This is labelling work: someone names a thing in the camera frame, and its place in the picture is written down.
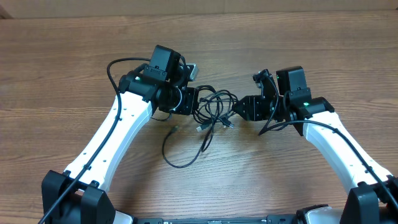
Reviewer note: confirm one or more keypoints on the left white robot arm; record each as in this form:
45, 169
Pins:
80, 193

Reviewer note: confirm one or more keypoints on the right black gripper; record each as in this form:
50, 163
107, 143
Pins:
254, 113

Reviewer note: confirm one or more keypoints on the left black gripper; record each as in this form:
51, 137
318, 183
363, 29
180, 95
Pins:
191, 101

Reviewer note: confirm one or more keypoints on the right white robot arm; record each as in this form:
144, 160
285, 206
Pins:
286, 100

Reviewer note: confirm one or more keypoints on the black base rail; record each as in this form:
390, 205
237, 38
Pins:
217, 220

